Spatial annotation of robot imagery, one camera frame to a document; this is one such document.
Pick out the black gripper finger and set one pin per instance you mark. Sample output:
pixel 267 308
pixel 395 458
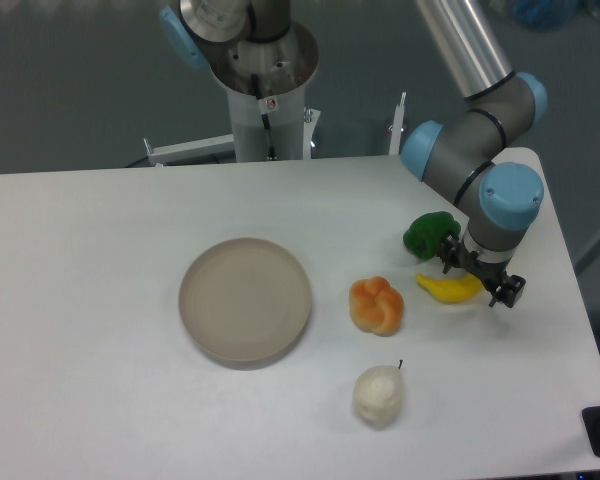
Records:
pixel 449 251
pixel 504 289

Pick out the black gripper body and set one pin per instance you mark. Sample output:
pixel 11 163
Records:
pixel 488 266

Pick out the yellow toy banana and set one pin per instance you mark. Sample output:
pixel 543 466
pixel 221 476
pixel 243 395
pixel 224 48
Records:
pixel 450 290

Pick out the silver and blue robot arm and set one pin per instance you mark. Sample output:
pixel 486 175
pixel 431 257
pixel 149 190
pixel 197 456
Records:
pixel 457 161

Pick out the green toy bell pepper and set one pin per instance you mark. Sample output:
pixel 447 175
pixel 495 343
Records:
pixel 425 233

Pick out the orange knotted bread roll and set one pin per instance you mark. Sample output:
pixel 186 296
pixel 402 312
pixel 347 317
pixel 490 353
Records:
pixel 375 306

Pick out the white toy pear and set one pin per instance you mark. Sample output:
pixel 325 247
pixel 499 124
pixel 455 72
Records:
pixel 378 395

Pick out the beige round plate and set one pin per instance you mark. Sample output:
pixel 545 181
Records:
pixel 245 302

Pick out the blue plastic bag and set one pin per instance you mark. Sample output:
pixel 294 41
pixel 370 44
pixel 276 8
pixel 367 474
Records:
pixel 542 15

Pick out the white metal bracket right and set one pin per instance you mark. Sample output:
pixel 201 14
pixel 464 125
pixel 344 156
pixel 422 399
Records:
pixel 397 128

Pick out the white metal bracket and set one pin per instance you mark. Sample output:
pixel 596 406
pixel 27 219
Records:
pixel 397 128
pixel 190 153

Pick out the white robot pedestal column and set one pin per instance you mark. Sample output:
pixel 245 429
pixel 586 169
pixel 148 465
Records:
pixel 265 85

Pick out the white metal bracket left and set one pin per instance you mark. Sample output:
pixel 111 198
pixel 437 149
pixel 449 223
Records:
pixel 190 153

